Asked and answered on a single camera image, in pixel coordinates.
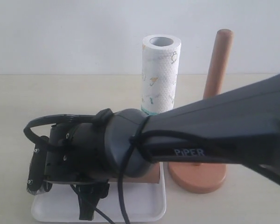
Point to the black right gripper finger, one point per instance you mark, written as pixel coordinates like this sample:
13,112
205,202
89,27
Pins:
89,196

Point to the white square plastic tray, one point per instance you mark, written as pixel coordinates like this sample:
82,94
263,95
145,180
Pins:
144,202

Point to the brown cardboard tube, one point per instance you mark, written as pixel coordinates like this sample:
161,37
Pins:
153,176

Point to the wooden paper towel holder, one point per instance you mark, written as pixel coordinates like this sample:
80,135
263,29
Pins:
201,178

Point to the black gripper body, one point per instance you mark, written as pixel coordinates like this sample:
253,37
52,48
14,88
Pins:
80,158

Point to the printed white paper towel roll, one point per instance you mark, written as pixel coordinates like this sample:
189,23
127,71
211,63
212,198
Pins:
160,63

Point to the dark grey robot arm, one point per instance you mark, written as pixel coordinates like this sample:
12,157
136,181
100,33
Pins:
238,127

